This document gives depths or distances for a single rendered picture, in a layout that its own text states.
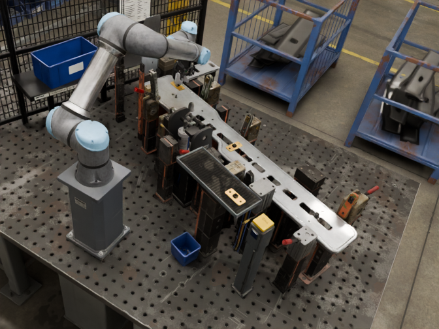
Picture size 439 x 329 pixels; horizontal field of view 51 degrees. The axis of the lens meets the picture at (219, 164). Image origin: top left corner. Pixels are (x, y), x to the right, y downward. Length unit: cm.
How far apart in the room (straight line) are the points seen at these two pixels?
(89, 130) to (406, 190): 184
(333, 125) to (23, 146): 273
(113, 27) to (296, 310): 138
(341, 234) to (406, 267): 147
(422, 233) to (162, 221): 213
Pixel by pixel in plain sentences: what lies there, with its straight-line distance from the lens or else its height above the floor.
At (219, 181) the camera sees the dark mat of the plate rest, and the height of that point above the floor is 116.
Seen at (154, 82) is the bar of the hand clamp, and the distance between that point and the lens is 230.
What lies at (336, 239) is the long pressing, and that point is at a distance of 198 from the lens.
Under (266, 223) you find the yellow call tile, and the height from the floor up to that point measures 116.
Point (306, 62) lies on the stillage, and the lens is 393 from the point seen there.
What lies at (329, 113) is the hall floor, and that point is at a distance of 446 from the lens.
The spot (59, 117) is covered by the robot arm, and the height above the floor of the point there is 132.
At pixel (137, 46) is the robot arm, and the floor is 157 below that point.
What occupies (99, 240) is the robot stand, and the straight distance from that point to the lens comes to 206.
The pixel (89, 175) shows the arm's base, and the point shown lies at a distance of 182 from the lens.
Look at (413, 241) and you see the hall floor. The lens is 362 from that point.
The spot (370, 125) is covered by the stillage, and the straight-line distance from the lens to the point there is 420.
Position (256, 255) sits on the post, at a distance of 183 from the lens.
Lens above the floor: 245
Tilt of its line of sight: 43 degrees down
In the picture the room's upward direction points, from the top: 11 degrees clockwise
